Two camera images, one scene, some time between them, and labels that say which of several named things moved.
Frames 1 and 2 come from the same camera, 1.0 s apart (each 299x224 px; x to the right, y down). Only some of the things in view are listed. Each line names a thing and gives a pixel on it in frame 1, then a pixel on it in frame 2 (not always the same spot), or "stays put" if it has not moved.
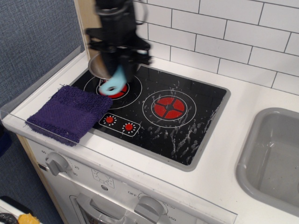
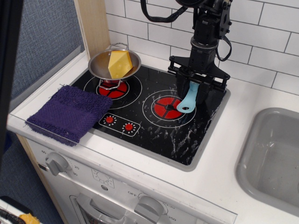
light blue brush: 116,83 -> 189,101
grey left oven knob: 56,162 stays put
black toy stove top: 165,113 stays put
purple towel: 69,114 stays put
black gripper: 117,33 -> 201,66
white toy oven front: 85,193 stays put
